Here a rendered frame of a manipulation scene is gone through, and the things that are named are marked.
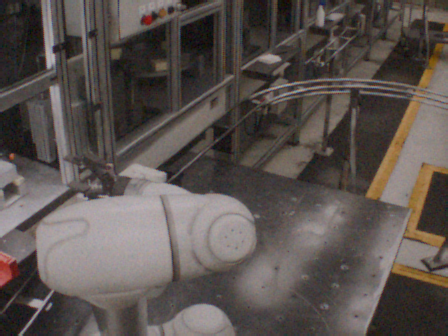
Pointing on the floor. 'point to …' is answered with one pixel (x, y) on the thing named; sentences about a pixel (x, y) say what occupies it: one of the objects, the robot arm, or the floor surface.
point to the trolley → (417, 33)
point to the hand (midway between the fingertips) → (74, 172)
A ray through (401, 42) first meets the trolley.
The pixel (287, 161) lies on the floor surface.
